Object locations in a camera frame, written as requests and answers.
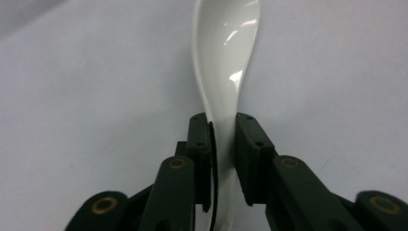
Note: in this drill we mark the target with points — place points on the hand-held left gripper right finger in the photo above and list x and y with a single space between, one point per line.
253 160

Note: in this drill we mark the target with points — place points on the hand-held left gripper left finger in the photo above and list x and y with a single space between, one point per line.
200 160

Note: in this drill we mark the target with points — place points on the white ceramic spoon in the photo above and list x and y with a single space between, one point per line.
224 64

